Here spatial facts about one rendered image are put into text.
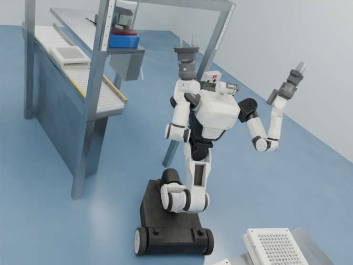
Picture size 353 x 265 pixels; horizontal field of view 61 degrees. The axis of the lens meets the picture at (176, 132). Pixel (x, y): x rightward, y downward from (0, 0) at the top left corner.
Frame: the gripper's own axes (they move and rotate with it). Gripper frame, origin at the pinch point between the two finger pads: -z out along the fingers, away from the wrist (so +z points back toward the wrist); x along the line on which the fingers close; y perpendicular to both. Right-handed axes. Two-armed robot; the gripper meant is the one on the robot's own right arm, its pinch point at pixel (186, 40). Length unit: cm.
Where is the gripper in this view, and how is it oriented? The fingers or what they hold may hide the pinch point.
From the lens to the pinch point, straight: 154.2
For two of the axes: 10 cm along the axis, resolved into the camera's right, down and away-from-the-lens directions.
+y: -2.9, 3.7, -8.8
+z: 0.3, 9.3, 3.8
